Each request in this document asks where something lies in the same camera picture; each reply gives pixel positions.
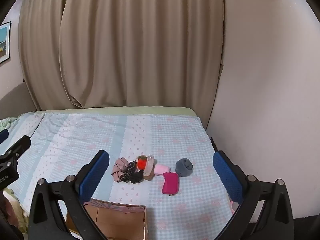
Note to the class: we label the magenta zip pouch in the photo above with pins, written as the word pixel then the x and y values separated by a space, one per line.
pixel 170 182

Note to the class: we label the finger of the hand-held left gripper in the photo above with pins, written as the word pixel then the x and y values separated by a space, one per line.
pixel 20 146
pixel 3 135

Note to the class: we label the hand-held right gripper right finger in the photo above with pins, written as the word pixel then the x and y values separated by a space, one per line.
pixel 227 175

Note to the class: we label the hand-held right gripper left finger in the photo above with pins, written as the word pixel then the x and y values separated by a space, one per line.
pixel 97 171

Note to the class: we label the dark patterned scrunchie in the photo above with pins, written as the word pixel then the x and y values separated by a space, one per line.
pixel 128 173

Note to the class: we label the beige curtain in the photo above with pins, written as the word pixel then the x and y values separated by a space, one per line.
pixel 125 42

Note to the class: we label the black scrunchie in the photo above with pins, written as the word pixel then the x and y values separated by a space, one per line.
pixel 137 177

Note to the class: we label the pale green patterned cloth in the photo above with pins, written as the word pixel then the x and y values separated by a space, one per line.
pixel 17 205

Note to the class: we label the pink fluffy cloth roll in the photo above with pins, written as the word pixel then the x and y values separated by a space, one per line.
pixel 161 170

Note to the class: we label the plush carrot toy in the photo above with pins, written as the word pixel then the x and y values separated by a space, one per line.
pixel 142 163

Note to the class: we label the dusty pink scrunchie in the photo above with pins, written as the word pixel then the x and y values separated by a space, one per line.
pixel 119 168

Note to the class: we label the framed wall poster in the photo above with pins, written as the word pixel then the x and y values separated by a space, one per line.
pixel 4 42

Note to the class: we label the blue pink checked blanket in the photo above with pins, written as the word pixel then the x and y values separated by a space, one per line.
pixel 75 135

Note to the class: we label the pale green bedsheet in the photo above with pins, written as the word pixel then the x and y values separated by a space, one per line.
pixel 125 110

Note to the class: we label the cardboard box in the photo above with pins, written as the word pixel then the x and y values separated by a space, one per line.
pixel 120 220

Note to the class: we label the grey sock roll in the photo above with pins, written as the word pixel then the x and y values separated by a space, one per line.
pixel 183 167

